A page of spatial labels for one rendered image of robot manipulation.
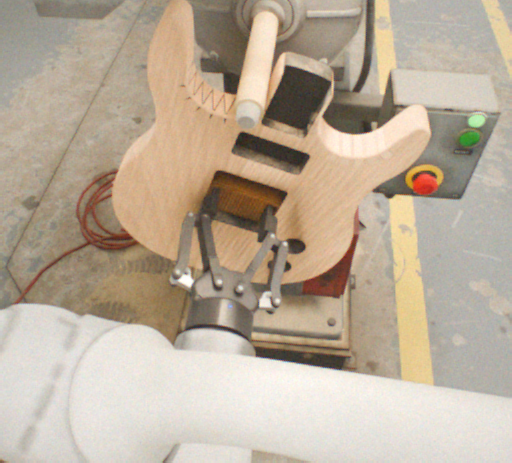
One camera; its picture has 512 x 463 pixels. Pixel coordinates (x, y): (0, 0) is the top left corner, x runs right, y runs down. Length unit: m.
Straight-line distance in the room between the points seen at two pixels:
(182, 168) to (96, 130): 1.91
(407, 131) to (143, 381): 0.40
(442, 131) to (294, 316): 0.81
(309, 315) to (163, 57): 1.05
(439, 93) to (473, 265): 1.32
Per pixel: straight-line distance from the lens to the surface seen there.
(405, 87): 0.82
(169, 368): 0.33
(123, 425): 0.35
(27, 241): 2.17
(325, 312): 1.48
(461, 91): 0.84
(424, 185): 0.87
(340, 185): 0.65
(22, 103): 2.86
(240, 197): 0.67
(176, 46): 0.55
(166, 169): 0.66
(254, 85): 0.55
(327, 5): 0.71
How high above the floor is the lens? 1.58
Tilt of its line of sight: 49 degrees down
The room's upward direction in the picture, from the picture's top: straight up
